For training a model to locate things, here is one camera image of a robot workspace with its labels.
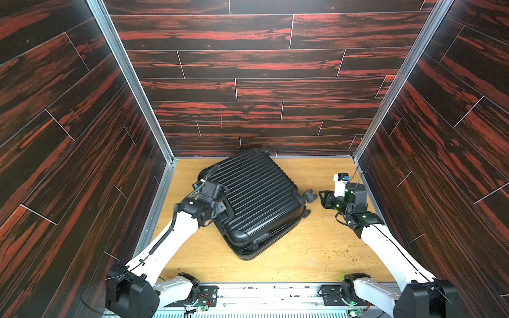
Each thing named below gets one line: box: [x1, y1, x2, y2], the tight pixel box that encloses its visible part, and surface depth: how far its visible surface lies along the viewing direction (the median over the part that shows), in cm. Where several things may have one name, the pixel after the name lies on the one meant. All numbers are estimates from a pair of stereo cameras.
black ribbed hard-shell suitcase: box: [198, 146, 318, 261], surface depth 80 cm
